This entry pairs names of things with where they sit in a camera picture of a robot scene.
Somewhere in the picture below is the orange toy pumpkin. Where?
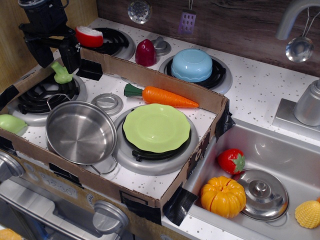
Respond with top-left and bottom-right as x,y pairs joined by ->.
200,176 -> 247,219

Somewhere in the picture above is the hanging purple spatula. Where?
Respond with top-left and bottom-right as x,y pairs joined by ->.
177,0 -> 197,35

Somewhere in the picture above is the brown cardboard fence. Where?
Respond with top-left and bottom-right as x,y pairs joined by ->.
0,49 -> 235,224

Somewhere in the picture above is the orange toy carrot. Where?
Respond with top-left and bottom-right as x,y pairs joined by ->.
123,83 -> 199,108

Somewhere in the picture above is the light green plastic plate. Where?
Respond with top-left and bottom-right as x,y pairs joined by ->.
122,103 -> 192,154

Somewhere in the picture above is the silver stovetop knob rear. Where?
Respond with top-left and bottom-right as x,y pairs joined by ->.
151,36 -> 172,57

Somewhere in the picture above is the silver toy faucet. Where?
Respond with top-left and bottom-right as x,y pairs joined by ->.
272,0 -> 320,140

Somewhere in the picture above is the silver toy sink basin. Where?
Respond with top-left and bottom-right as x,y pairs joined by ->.
185,120 -> 320,240

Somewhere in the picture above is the light blue plastic bowl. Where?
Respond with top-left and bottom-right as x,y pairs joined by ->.
171,48 -> 213,83

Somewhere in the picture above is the black burner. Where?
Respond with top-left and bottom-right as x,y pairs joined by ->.
162,57 -> 227,89
85,27 -> 130,56
17,73 -> 80,115
121,107 -> 193,161

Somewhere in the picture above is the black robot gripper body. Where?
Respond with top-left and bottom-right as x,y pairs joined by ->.
19,4 -> 76,48

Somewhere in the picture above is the yellow toy bottom left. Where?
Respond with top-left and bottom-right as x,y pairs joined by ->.
0,228 -> 22,240

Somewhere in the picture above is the black rear right burner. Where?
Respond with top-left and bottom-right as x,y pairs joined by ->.
162,57 -> 227,89

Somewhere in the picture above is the yellow toy corn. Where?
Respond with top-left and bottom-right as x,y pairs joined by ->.
294,200 -> 320,229

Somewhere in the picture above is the light green toy pear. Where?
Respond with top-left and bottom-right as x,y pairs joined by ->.
0,114 -> 28,134

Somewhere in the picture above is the hanging silver ladle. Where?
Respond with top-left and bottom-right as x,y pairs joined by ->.
285,8 -> 319,63

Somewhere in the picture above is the silver stove knob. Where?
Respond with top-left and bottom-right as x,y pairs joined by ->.
92,200 -> 130,237
0,151 -> 25,182

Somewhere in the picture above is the black front right burner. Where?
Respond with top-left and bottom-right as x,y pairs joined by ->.
121,107 -> 193,161

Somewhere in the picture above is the silver stovetop knob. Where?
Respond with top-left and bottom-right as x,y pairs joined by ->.
91,93 -> 124,116
151,36 -> 172,57

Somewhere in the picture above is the black rear left burner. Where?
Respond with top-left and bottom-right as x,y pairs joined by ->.
85,27 -> 130,56

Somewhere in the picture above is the silver stovetop knob centre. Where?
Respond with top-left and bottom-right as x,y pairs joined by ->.
91,93 -> 124,116

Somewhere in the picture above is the silver stove knob front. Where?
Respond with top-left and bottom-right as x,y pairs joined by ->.
92,200 -> 130,237

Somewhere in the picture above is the black front left burner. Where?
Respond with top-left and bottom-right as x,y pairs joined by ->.
17,73 -> 80,115

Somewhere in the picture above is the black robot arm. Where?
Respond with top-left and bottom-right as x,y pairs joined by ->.
18,0 -> 81,74

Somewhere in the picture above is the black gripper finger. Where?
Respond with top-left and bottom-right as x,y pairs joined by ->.
58,36 -> 81,74
25,40 -> 54,68

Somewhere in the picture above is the hanging silver skimmer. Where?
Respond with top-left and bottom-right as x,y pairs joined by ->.
127,0 -> 152,24

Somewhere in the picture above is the stainless steel pot lid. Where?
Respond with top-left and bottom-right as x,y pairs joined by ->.
233,168 -> 290,222

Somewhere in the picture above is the silver stove knob left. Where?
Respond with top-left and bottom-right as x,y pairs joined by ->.
0,151 -> 25,182

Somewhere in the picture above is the dark red toy beet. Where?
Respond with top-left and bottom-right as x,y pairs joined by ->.
135,39 -> 157,67

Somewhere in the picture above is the red toy strawberry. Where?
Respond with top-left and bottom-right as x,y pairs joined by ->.
217,148 -> 245,175

